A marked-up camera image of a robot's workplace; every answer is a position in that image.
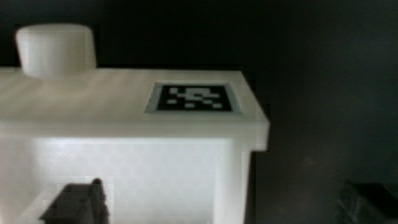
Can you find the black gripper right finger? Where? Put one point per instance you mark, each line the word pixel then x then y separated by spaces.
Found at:
pixel 368 203

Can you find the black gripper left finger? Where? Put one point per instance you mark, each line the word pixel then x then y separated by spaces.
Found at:
pixel 78 206

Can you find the white drawer with knob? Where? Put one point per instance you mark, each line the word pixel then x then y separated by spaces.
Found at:
pixel 153 128

